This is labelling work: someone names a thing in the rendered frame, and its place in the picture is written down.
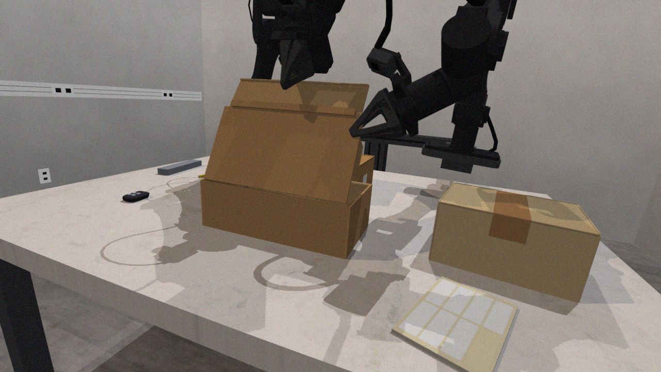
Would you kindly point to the black key fob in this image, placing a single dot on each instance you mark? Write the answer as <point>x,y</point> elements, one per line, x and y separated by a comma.
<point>135,196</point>

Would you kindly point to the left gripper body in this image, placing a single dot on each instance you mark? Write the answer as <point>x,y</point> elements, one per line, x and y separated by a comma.
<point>413,101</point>

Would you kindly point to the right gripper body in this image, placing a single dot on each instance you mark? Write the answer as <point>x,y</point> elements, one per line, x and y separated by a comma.
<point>305,27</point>

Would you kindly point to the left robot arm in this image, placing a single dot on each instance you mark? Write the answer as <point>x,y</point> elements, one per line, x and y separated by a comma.
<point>466,62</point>

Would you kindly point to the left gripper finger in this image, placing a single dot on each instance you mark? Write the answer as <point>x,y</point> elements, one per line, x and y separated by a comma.
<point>392,124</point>
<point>389,134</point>

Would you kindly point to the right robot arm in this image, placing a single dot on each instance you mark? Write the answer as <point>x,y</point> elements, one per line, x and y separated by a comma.
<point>263,28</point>

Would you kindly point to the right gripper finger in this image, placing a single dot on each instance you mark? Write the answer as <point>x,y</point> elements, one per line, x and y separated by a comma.
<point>299,54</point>
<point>285,49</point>

